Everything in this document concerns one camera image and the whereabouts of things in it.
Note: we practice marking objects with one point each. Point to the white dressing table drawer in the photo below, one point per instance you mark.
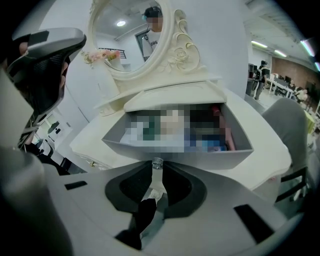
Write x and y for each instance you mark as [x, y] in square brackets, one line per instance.
[225, 157]

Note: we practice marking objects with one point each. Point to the gold drawer knob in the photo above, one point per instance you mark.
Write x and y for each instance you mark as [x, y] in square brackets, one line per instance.
[92, 164]

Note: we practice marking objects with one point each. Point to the oval mirror with ornate frame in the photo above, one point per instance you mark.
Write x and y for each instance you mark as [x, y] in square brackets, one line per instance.
[180, 50]

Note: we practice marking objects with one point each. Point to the white long table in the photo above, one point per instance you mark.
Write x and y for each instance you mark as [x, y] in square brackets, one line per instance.
[282, 86]

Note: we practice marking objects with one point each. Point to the grey chair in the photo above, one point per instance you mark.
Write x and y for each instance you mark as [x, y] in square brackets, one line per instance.
[287, 125]

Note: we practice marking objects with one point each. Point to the white vase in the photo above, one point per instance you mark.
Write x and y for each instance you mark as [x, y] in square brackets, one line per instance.
[105, 80]

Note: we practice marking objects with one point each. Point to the pink artificial flowers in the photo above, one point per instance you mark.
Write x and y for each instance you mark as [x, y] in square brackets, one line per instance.
[100, 55]

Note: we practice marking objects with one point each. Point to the white dressing table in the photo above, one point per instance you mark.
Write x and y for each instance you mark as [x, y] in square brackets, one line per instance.
[262, 140]

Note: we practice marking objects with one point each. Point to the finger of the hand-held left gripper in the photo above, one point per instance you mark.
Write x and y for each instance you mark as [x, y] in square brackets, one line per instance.
[22, 195]
[47, 62]

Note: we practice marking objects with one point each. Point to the ceiling light bar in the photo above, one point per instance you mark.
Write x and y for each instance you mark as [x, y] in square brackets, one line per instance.
[280, 52]
[258, 44]
[308, 47]

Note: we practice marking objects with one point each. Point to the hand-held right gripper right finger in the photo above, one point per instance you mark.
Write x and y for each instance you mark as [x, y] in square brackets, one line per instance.
[205, 225]

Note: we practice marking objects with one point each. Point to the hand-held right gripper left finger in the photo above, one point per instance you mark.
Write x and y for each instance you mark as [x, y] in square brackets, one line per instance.
[95, 215]

